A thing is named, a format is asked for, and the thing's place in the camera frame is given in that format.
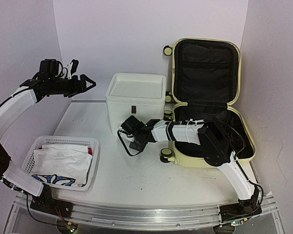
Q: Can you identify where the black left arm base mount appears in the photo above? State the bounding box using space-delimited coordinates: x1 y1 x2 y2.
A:
30 184 73 218

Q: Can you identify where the white perforated plastic basket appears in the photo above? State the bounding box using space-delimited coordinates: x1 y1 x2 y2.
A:
21 136 99 191

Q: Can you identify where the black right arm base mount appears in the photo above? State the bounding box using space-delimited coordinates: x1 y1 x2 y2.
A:
219 200 262 224

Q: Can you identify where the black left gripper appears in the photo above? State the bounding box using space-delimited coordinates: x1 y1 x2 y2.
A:
48 74 96 98

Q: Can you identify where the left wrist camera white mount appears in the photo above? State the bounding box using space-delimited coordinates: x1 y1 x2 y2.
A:
64 59 79 79

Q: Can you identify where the red printed t-shirt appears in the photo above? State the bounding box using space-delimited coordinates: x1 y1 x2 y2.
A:
88 148 93 155

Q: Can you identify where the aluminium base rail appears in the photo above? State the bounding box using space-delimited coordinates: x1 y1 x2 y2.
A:
14 187 276 227

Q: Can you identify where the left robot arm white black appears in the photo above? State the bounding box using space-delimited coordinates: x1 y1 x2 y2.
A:
0 58 97 213

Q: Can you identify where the white blue-print t-shirt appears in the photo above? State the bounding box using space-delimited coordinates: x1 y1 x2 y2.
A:
30 144 93 187

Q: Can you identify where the white three-drawer storage cabinet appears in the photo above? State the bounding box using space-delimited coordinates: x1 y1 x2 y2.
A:
105 73 167 136

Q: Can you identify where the pale yellow hard-shell suitcase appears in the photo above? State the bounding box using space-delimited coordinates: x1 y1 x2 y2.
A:
163 39 256 165

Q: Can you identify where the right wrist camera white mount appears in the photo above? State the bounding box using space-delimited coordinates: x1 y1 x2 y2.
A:
117 127 135 143

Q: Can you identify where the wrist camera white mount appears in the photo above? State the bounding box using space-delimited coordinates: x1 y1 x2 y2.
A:
64 59 79 79
117 127 135 143

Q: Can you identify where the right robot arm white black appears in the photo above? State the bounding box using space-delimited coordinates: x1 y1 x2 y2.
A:
117 116 262 216

